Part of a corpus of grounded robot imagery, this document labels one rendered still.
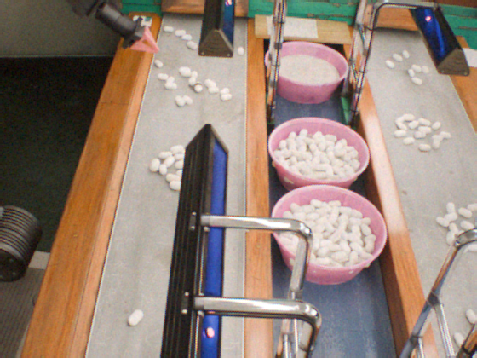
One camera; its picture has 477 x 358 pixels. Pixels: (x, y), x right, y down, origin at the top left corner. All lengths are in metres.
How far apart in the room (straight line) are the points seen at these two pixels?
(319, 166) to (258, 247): 0.36
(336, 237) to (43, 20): 2.20
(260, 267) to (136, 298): 0.27
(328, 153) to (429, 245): 0.38
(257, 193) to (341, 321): 0.36
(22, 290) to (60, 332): 0.48
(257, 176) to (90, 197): 0.40
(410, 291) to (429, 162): 0.49
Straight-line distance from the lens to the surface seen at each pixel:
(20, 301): 1.65
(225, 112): 1.75
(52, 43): 3.30
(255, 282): 1.27
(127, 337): 1.22
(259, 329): 1.20
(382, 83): 2.00
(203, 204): 0.92
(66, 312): 1.24
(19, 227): 1.39
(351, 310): 1.38
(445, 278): 1.03
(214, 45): 1.40
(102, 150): 1.58
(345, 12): 2.25
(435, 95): 2.01
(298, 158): 1.63
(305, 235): 0.91
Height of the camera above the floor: 1.75
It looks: 42 degrees down
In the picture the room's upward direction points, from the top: 5 degrees clockwise
